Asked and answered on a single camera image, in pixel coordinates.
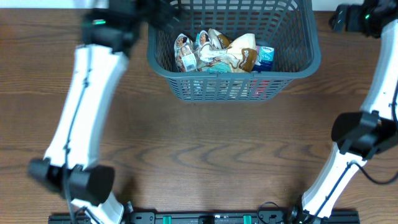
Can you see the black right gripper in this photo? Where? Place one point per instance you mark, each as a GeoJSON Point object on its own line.
{"type": "Point", "coordinates": [355, 22]}

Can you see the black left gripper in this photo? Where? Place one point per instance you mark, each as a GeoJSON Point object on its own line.
{"type": "Point", "coordinates": [154, 14]}

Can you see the beige cookie pouch with window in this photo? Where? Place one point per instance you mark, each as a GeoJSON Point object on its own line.
{"type": "Point", "coordinates": [185, 58]}

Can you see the orange spaghetti packet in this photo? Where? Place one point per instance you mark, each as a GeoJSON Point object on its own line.
{"type": "Point", "coordinates": [222, 89]}

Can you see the blue tissue multipack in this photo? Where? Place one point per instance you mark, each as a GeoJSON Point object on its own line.
{"type": "Point", "coordinates": [264, 61]}

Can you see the mint green snack packet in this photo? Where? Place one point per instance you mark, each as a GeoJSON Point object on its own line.
{"type": "Point", "coordinates": [218, 67]}

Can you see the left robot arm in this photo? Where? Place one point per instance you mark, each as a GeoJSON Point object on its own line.
{"type": "Point", "coordinates": [70, 164]}

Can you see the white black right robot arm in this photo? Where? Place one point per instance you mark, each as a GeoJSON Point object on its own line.
{"type": "Point", "coordinates": [357, 136]}

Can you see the grey plastic lattice basket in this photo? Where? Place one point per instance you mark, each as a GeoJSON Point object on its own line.
{"type": "Point", "coordinates": [288, 26]}

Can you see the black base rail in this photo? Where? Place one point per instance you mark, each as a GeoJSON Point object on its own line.
{"type": "Point", "coordinates": [276, 216]}

